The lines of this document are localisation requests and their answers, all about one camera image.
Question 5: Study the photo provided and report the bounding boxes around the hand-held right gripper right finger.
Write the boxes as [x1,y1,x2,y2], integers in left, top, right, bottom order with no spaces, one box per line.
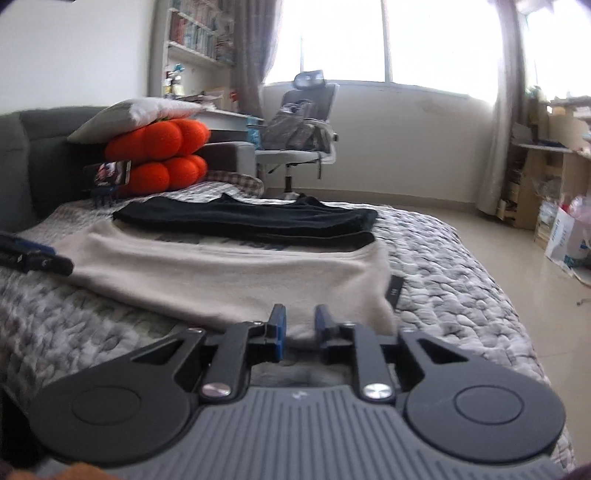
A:
[314,303,467,401]

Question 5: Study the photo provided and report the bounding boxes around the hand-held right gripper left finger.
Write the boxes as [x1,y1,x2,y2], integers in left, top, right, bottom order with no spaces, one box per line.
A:
[130,303,287,401]

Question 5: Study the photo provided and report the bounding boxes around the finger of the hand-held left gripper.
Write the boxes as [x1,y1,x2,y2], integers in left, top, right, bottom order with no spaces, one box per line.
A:
[0,231,75,278]

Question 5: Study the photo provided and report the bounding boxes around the beige printed shirt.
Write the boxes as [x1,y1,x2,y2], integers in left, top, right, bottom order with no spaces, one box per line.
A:
[18,217,404,388]

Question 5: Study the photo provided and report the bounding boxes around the black shirt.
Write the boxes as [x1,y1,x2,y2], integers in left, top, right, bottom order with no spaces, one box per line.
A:
[112,193,379,254]

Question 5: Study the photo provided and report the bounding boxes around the blue phone stand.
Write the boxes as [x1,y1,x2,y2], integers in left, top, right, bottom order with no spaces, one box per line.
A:
[90,185,122,208]

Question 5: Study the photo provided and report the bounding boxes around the grey sofa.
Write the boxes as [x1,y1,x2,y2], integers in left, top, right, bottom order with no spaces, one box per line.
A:
[0,106,257,241]

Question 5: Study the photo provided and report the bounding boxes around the grey patterned quilt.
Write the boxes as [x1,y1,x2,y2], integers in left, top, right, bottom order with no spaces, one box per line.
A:
[0,191,578,472]

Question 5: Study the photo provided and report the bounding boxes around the brown plaid blanket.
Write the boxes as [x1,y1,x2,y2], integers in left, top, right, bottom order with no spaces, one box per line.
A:
[203,170,265,199]

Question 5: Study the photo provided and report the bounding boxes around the orange plush cushion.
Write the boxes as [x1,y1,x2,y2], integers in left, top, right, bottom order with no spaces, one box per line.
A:
[104,119,211,195]

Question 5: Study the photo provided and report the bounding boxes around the grey office chair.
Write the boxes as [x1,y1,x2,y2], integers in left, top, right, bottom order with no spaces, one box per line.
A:
[254,69,340,195]

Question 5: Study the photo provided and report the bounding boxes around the white pillow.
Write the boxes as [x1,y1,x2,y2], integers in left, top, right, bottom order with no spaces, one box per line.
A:
[67,97,204,144]

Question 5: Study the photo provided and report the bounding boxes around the grey backpack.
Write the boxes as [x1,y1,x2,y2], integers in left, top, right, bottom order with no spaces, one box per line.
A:
[261,99,331,152]

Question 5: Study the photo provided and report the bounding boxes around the white desk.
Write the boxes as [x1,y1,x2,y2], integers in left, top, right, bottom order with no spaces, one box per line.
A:
[198,108,266,144]

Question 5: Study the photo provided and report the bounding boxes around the white bookshelf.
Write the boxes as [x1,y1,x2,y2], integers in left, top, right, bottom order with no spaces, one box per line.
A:
[148,0,236,100]

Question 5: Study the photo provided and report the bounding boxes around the wooden shelf unit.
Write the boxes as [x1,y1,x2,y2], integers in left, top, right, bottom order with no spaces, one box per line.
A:
[496,85,591,250]

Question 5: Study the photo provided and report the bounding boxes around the white paper bag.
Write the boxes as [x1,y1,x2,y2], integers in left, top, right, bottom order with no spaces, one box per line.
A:
[545,196,591,280]

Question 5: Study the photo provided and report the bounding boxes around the grey patterned curtain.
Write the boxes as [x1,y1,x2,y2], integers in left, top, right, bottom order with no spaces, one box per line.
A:
[231,0,283,121]
[475,0,529,215]

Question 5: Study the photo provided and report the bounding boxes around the rows of books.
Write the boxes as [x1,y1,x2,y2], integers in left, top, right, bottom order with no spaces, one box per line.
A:
[168,0,234,63]

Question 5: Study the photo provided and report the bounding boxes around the window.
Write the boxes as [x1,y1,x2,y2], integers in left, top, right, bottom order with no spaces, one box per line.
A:
[263,0,591,104]

